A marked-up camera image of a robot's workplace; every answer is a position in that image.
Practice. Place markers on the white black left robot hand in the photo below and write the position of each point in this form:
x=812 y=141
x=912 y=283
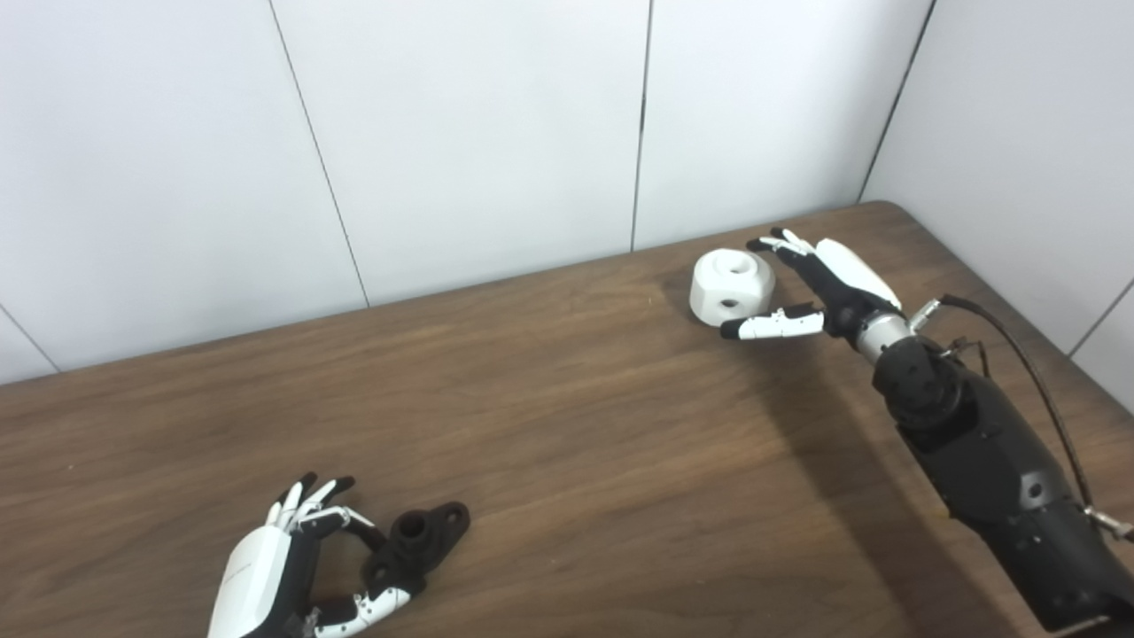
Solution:
x=257 y=576

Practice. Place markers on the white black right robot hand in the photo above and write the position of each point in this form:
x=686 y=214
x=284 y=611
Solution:
x=842 y=283

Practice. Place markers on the round white piece with holes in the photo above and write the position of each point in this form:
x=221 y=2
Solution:
x=713 y=288

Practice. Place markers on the black flanged holder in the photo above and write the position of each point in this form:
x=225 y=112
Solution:
x=416 y=540

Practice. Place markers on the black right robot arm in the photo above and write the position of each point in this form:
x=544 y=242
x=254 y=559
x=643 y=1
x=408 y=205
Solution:
x=992 y=461

